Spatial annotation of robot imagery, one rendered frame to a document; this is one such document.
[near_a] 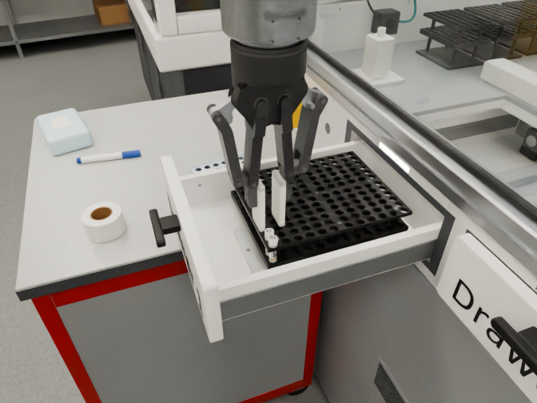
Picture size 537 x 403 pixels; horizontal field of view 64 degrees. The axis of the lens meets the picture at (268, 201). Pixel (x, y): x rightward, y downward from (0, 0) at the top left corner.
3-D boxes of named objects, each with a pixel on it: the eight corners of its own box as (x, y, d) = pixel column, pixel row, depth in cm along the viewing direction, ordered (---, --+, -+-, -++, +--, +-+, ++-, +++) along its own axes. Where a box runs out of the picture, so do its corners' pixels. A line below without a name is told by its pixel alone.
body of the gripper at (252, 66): (238, 53, 38) (241, 145, 43) (326, 41, 40) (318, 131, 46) (215, 28, 43) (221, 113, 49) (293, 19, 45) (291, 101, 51)
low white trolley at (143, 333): (117, 476, 116) (13, 290, 69) (102, 301, 161) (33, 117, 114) (314, 401, 132) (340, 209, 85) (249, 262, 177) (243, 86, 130)
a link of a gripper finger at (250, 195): (256, 173, 50) (232, 177, 49) (257, 206, 53) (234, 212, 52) (252, 165, 51) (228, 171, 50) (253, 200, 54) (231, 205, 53)
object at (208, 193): (220, 324, 55) (216, 293, 51) (180, 205, 74) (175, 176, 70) (473, 246, 66) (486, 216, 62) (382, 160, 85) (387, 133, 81)
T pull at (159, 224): (157, 250, 56) (156, 242, 55) (149, 215, 62) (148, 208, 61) (184, 243, 57) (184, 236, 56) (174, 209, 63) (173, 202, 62)
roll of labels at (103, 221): (91, 248, 76) (85, 231, 74) (82, 225, 81) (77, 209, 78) (130, 234, 79) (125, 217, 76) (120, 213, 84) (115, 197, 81)
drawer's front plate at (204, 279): (210, 345, 54) (202, 288, 47) (169, 208, 76) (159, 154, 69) (224, 341, 55) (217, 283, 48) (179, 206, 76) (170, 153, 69)
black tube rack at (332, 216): (268, 282, 60) (268, 249, 56) (232, 207, 73) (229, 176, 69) (403, 243, 66) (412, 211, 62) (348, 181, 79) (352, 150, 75)
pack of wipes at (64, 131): (95, 146, 103) (90, 129, 100) (53, 157, 99) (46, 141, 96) (78, 121, 113) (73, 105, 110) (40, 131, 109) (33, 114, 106)
